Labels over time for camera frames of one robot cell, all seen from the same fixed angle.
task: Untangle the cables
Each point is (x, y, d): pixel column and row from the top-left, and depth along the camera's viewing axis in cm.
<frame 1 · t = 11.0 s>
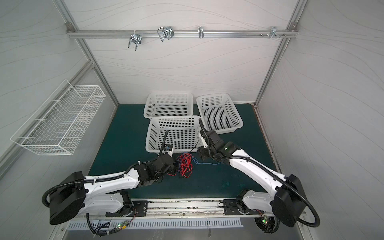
left hand: (177, 158, 84), fingers open
right hand: (203, 146, 81), fingers open
front white perforated basket: (183, 134, 103), on the table
back left white basket: (169, 104, 121), point 2 cm above the table
back right white basket: (220, 113, 117), on the table

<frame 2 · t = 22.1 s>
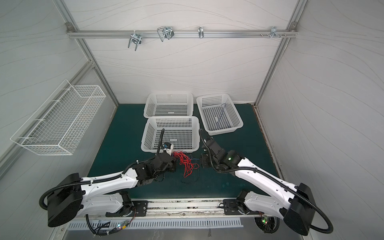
left hand: (179, 157, 83), fingers closed
right hand: (204, 154, 78), fingers open
the named things where they were.

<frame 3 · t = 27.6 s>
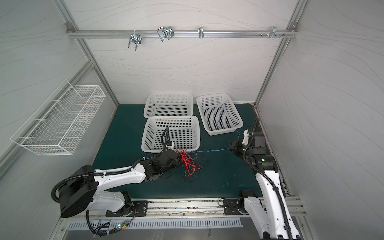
left hand: (183, 155, 84), fingers closed
right hand: (233, 140, 76), fingers closed
the named things where they were.

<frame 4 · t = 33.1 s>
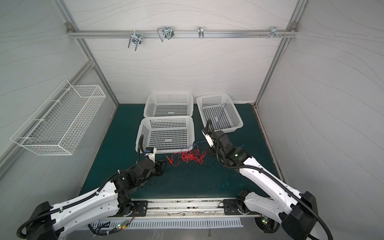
left hand: (166, 160, 81), fingers open
right hand: (213, 137, 79), fingers closed
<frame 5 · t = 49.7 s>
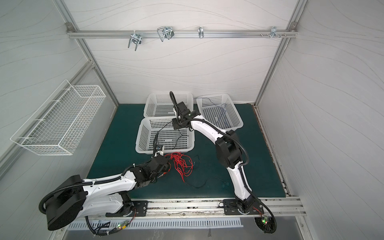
left hand: (168, 156, 86), fingers closed
right hand: (178, 119, 94), fingers closed
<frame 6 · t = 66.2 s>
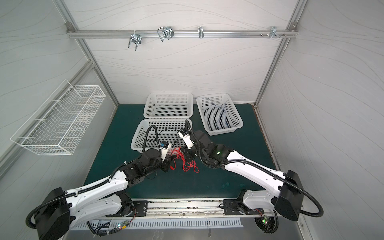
left hand: (175, 155, 81), fingers closed
right hand: (183, 144, 74), fingers closed
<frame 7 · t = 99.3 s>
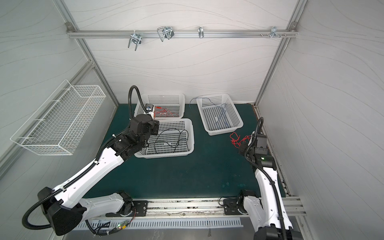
left hand: (154, 116, 74), fingers closed
right hand: (247, 143, 80), fingers closed
